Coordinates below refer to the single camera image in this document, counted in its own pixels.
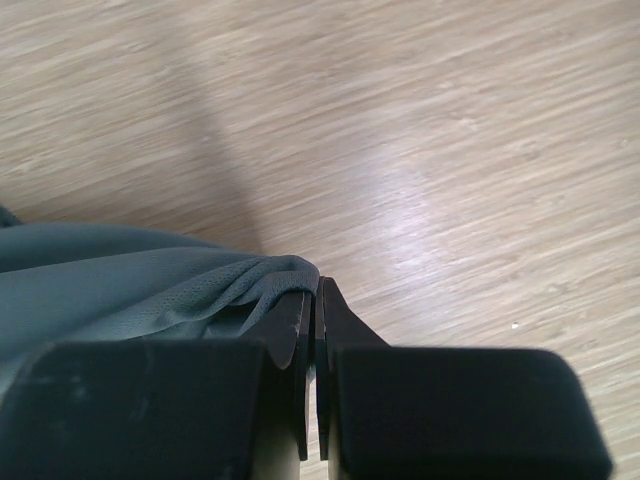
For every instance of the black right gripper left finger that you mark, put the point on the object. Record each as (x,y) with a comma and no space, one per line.
(165,409)

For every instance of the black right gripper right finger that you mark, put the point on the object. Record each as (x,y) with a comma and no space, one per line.
(390,412)

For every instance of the dark grey t-shirt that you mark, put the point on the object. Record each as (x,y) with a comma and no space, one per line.
(88,282)

